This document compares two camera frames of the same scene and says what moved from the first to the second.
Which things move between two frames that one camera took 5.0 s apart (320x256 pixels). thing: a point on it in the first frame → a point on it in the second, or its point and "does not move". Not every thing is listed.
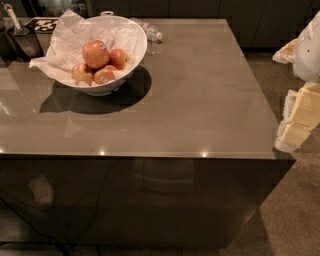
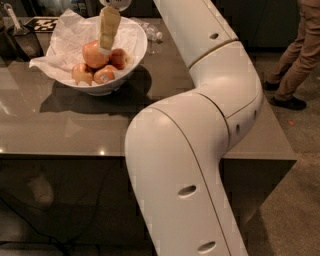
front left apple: (82, 73) does not move
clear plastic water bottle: (150, 31) does not move
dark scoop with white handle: (26, 42) does not move
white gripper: (308, 53) → (109, 28)
